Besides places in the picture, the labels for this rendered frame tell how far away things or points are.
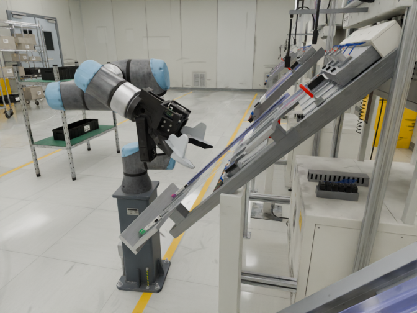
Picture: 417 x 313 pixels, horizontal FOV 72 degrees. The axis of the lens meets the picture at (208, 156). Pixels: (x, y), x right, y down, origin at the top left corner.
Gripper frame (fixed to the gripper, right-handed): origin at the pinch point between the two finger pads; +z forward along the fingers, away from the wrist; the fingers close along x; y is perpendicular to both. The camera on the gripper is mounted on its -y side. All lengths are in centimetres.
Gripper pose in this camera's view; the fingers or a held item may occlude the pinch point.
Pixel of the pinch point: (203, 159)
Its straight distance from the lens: 67.2
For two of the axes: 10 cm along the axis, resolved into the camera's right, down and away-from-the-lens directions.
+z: 8.4, 5.4, -0.7
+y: 4.7, -7.8, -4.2
